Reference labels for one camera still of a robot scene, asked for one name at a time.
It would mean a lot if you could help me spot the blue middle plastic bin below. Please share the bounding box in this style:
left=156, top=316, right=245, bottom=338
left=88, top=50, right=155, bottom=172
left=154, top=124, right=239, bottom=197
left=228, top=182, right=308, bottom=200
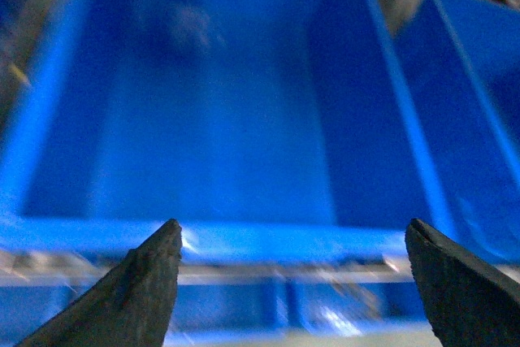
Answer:
left=1, top=0, right=442, bottom=346

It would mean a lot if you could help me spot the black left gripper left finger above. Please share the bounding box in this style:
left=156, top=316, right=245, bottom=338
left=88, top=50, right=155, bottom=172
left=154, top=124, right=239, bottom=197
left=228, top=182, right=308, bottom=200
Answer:
left=19, top=219, right=182, bottom=346

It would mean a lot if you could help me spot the blue target plastic bin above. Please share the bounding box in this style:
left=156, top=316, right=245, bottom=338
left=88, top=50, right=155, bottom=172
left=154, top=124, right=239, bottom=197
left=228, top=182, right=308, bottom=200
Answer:
left=395, top=0, right=519, bottom=263

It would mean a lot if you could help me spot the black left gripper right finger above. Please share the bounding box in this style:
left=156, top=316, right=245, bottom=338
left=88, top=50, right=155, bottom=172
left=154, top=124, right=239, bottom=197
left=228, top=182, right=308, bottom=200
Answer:
left=405, top=219, right=519, bottom=346

